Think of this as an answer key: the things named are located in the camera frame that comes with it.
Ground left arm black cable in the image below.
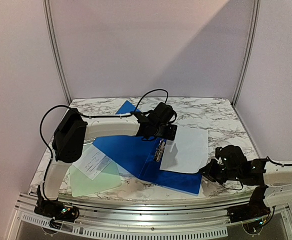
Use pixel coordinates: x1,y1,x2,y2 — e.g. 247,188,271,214
39,88,169,201

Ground aluminium front rail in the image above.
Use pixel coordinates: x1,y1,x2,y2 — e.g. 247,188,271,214
8,193,292,240

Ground printed white paper sheet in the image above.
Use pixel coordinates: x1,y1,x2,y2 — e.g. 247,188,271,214
73,144,111,180

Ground blue file folder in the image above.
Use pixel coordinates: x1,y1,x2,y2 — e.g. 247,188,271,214
92,100,209,196

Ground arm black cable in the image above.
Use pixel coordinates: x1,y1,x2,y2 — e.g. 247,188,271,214
220,181,245,191
39,88,169,201

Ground aluminium corner post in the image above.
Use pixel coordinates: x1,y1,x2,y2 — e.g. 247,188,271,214
231,0,260,108
43,0,72,104

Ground right aluminium corner post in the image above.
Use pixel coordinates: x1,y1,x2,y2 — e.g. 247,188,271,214
231,0,260,108

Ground left aluminium corner post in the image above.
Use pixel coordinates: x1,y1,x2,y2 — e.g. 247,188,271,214
43,0,72,104

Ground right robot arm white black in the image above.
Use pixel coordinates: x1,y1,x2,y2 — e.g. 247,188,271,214
199,145,292,218

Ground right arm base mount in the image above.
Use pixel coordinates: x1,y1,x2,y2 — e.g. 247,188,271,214
227,185,276,235

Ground metal folder clip mechanism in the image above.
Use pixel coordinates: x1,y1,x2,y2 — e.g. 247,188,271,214
154,139,166,162

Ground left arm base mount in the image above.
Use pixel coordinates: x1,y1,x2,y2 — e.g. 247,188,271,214
34,186,80,230

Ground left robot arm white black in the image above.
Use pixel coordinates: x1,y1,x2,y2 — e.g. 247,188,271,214
40,102,177,217

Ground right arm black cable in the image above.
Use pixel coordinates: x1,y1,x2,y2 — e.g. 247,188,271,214
220,181,245,191

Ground green translucent clipboard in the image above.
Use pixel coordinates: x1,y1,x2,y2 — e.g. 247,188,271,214
69,144,121,197

